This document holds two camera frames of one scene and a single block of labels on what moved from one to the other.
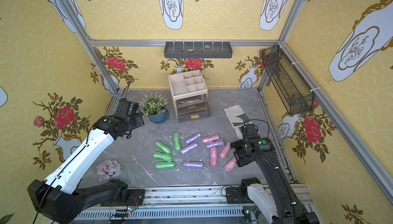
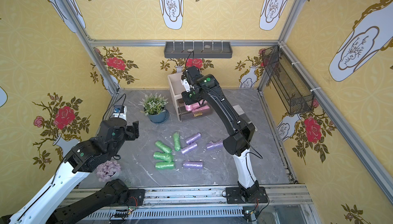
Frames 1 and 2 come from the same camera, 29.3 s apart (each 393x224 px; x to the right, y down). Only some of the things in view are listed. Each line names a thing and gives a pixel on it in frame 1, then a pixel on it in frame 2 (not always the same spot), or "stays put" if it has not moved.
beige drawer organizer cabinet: (190, 95) stays put
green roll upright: (176, 139) stays put
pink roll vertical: (214, 156) to (203, 108)
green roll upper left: (164, 148) stays put
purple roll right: (219, 144) stays put
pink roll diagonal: (224, 152) to (193, 107)
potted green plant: (154, 106) stays put
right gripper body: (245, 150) to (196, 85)
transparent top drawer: (192, 109) stays put
